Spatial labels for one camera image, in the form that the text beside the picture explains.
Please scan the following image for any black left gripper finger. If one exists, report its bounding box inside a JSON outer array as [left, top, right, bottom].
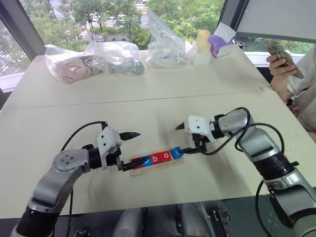
[[119, 132, 141, 142], [118, 158, 150, 172]]

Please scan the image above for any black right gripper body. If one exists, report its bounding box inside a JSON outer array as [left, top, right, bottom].
[[191, 133, 208, 154]]

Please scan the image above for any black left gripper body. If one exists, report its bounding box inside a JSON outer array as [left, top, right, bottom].
[[106, 147, 124, 171]]

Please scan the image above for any patterned smartphone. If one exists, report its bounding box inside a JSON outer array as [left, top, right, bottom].
[[263, 40, 305, 80]]

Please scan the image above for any red r letter tile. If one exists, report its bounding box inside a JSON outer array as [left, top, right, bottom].
[[130, 157, 145, 169]]

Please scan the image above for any light wooden letter tray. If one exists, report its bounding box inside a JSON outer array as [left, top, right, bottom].
[[129, 147, 186, 177]]

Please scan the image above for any grey rounded robot leg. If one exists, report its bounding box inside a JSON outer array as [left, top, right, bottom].
[[112, 209, 145, 237], [176, 202, 213, 237]]

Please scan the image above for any bare person hand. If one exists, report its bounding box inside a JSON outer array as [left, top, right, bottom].
[[267, 54, 297, 76]]

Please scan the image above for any plastic bag with grey object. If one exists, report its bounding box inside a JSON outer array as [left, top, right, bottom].
[[84, 40, 145, 76]]

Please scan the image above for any tall clear plastic bag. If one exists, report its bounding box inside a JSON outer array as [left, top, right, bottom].
[[147, 9, 196, 69]]

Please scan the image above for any cream and white plastic bottle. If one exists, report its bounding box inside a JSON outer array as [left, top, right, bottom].
[[192, 29, 213, 66]]

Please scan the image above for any plastic bag with pink cloth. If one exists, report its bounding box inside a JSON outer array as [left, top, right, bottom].
[[44, 44, 107, 85]]

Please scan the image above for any clear box with purple item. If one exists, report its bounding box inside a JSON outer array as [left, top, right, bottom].
[[208, 21, 238, 59]]

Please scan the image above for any person white shirt torso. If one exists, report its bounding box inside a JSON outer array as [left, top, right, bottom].
[[285, 45, 316, 143]]

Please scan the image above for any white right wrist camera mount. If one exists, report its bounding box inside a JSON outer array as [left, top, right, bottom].
[[185, 115, 218, 144]]

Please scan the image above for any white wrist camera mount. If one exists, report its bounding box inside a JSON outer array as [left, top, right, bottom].
[[185, 115, 218, 144], [96, 126, 122, 170]]

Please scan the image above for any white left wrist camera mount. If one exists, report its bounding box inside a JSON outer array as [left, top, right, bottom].
[[96, 126, 122, 170]]

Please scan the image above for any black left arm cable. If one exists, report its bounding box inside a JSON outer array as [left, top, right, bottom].
[[60, 120, 109, 220]]

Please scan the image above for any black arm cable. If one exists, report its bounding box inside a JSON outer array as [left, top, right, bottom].
[[201, 122, 285, 157], [60, 120, 109, 220]]

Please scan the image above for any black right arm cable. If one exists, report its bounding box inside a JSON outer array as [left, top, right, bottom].
[[201, 122, 285, 157]]

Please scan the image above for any metal bracket under table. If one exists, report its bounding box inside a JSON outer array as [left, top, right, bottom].
[[211, 208, 236, 237]]

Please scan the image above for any dark window frame post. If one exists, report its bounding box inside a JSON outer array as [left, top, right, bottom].
[[0, 0, 46, 61], [218, 0, 250, 33]]

